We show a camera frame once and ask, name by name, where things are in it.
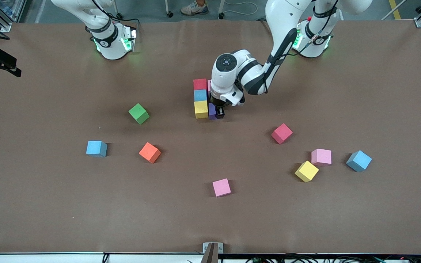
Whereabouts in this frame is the purple foam cube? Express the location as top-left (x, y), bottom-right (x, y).
top-left (208, 103), bottom-right (221, 121)

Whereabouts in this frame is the yellow foam cube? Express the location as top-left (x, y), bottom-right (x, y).
top-left (194, 100), bottom-right (209, 119)
top-left (295, 160), bottom-right (319, 183)

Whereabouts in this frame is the green foam cube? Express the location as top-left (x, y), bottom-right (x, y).
top-left (128, 103), bottom-right (150, 125)

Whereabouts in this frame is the orange foam cube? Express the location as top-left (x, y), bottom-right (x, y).
top-left (139, 142), bottom-right (162, 164)

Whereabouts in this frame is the walking person's leg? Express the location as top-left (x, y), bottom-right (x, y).
top-left (180, 0), bottom-right (209, 16)

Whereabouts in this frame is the brown table cover sheet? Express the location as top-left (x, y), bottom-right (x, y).
top-left (0, 19), bottom-right (421, 255)

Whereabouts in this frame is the white floor cable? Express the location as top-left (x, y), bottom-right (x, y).
top-left (224, 0), bottom-right (259, 16)

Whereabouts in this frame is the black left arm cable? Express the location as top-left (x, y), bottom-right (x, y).
top-left (287, 0), bottom-right (340, 56)

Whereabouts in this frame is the grey metal bracket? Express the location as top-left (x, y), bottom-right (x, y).
top-left (203, 242), bottom-right (224, 263)

